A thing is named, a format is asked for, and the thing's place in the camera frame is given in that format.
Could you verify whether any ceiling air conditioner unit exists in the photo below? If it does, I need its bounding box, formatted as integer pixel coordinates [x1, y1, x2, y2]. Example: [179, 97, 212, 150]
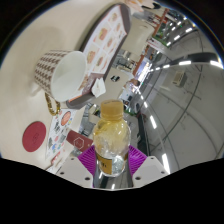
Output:
[172, 70, 186, 88]

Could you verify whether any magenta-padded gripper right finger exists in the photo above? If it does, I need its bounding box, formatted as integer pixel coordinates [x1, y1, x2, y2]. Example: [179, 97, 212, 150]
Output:
[127, 144, 170, 189]

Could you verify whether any printed paper tray liner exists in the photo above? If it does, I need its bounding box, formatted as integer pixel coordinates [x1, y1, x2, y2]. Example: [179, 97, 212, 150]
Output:
[78, 11, 126, 98]

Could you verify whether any colourful sticker sheet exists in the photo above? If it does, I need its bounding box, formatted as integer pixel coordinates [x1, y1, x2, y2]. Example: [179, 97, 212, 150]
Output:
[44, 108, 78, 164]

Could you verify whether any group of ceiling lights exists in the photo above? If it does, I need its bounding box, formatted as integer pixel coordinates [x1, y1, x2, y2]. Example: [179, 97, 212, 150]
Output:
[143, 19, 224, 174]

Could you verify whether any flat round red coaster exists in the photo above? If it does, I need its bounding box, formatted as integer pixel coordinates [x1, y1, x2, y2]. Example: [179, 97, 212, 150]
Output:
[21, 121, 47, 153]

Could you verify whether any yellow bead bracelet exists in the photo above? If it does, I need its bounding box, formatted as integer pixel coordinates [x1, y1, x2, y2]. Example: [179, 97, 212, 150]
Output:
[44, 91, 62, 117]

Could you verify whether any brown patterned white mug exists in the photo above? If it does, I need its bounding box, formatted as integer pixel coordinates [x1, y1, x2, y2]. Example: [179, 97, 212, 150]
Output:
[34, 49, 88, 103]

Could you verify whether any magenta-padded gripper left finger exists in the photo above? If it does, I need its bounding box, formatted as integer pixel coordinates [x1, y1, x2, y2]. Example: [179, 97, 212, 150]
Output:
[55, 145, 98, 189]

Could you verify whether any white paper napkin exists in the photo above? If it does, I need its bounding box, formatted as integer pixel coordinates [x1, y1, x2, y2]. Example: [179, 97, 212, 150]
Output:
[91, 78, 107, 99]

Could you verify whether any clear bottle of amber drink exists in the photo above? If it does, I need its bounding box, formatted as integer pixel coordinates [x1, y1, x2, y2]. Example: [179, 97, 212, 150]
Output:
[92, 99, 131, 178]

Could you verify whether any beige chair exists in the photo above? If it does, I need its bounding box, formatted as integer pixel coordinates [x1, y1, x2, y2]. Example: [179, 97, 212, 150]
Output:
[127, 18, 157, 51]
[109, 66, 136, 86]

